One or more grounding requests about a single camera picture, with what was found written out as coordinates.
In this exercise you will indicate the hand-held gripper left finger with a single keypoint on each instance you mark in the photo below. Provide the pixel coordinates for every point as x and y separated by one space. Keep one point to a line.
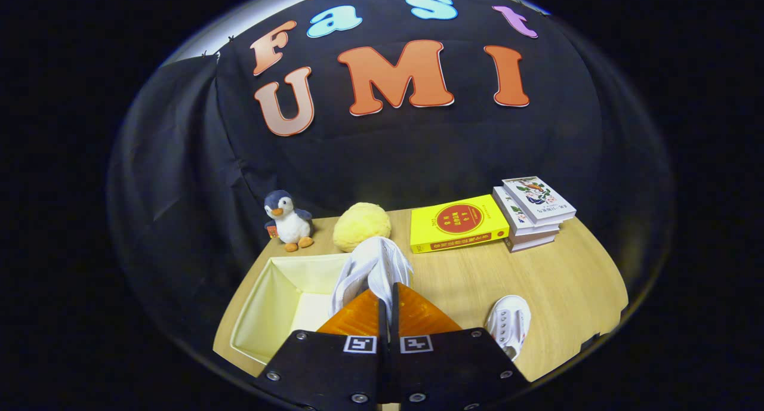
334 369

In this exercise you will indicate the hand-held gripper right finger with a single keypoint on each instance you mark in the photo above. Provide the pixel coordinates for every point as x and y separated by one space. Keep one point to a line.
447 369

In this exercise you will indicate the white canvas shoe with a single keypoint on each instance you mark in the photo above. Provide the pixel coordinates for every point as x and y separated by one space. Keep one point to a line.
508 321
373 268

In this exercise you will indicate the cream fabric storage box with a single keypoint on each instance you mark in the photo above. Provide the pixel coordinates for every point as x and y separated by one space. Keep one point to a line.
280 297

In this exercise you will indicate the yellow book with red circle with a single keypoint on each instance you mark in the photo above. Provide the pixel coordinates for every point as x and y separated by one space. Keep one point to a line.
456 223

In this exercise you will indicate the yellow round plush ball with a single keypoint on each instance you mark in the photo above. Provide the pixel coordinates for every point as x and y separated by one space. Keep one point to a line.
361 223

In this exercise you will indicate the penguin plush toy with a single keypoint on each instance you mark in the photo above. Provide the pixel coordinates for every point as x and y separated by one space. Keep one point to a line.
291 223

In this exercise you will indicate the white book with floral cover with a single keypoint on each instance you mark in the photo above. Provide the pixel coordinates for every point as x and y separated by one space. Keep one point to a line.
510 211

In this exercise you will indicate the white book with bird cover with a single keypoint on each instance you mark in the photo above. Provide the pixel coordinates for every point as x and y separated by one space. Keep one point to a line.
537 199

